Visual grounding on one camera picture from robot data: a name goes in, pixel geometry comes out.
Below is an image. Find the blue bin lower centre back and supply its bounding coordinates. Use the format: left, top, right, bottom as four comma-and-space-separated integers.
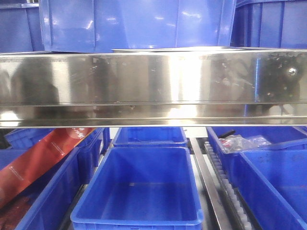
112, 126, 188, 147

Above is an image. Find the blue bin upper right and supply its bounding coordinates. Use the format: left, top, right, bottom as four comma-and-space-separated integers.
231, 0, 307, 49

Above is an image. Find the silver metal tray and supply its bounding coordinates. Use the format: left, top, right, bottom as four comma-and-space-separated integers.
112, 46, 245, 53

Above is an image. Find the white roller track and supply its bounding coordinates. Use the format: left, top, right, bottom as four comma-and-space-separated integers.
204, 141, 255, 230

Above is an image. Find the blue bin lower right front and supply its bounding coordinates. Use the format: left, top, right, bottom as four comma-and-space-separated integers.
237, 150, 307, 230

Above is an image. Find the stainless steel shelf rail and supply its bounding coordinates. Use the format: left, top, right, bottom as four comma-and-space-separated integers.
0, 48, 307, 128

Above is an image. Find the blue bin lower left back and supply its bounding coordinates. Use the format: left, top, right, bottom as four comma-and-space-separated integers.
4, 128, 103, 184

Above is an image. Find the blue bin lower centre front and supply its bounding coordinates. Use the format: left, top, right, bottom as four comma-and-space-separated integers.
71, 147, 204, 230

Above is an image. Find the blue bin upper left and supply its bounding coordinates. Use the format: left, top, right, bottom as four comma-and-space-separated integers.
0, 1, 44, 53

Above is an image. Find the blue bin lower right back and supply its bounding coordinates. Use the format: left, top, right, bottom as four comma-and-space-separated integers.
206, 126, 307, 185

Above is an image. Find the blue bin upper centre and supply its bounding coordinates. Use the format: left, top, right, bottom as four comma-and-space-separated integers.
39, 0, 236, 53

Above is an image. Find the blue bin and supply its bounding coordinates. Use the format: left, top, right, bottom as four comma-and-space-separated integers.
0, 148, 82, 230
112, 126, 188, 147
71, 147, 204, 230
39, 0, 236, 53
0, 1, 44, 53
231, 0, 307, 49
4, 128, 103, 184
206, 126, 307, 185
237, 150, 307, 230

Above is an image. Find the clear plastic bag of parts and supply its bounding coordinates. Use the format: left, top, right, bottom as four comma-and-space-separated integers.
219, 135, 271, 153

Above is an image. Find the red cardboard box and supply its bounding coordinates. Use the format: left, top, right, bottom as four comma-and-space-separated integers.
0, 127, 95, 207

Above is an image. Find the blue bin lower left front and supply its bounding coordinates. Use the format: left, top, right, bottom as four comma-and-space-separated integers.
0, 148, 82, 230

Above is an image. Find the steel divider rail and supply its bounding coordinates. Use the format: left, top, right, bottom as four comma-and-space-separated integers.
190, 138, 232, 230

